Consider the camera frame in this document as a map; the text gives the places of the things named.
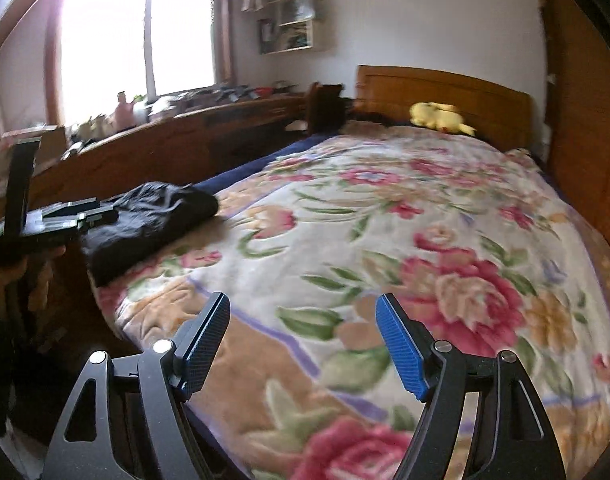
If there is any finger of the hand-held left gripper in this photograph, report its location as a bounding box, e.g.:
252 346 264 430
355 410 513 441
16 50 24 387
76 206 120 233
41 199 102 221

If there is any wooden desk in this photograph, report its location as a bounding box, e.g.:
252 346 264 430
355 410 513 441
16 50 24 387
0 94 310 211

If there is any wooden chair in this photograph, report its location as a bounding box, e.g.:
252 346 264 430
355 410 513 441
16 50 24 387
305 81 348 133

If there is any wooden louvered wardrobe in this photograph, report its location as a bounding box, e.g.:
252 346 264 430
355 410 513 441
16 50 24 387
527 0 610 261

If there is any white wall shelf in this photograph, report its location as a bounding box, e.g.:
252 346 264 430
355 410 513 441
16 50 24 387
257 0 320 55

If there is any pink bottle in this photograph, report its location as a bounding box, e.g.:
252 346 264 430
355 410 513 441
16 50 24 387
114 91 134 128

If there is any wooden bed headboard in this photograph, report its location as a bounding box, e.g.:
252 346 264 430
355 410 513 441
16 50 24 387
356 65 533 151

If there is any floral blanket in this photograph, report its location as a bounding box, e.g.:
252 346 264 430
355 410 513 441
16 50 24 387
95 125 610 480

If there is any window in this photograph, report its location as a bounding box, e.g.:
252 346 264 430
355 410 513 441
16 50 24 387
45 0 236 126

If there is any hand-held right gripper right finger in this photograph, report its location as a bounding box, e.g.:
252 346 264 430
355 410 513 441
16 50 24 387
376 292 568 480

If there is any yellow plush toy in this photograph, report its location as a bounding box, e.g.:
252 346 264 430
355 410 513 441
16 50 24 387
410 102 476 136

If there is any cardboard box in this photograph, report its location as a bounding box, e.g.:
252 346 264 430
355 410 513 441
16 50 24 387
0 126 68 162

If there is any black jacket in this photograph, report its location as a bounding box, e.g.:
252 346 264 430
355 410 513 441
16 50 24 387
80 182 220 287

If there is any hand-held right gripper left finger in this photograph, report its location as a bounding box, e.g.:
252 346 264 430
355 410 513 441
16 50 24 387
41 291 232 480

